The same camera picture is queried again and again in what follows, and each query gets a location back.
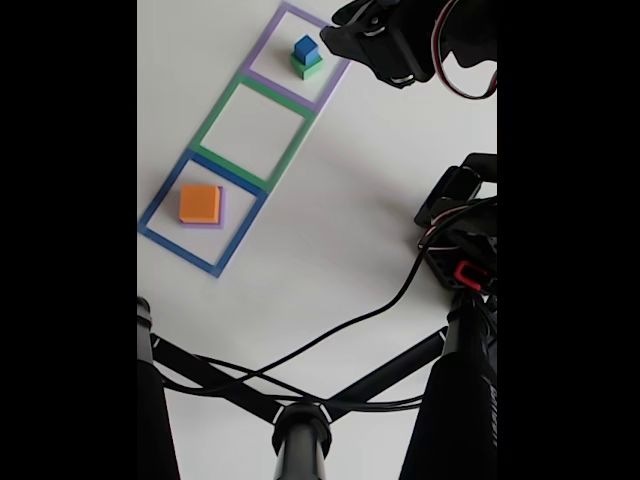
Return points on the red clamp piece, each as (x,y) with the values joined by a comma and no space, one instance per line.
(470,272)

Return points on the purple tape square outline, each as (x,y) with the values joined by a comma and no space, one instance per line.
(260,55)

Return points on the orange square block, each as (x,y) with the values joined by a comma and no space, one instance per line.
(200,202)

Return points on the black tripod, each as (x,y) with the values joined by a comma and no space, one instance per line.
(300,445)

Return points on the green square block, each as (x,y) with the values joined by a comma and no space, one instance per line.
(310,71)

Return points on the green tape square outline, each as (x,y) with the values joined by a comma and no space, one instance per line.
(212,120)

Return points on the blue tape square outline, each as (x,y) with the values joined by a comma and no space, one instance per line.
(160,205)

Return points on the small blue cube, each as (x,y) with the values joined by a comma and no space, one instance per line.
(306,49)

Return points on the purple square block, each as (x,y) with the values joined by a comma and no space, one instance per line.
(223,210)

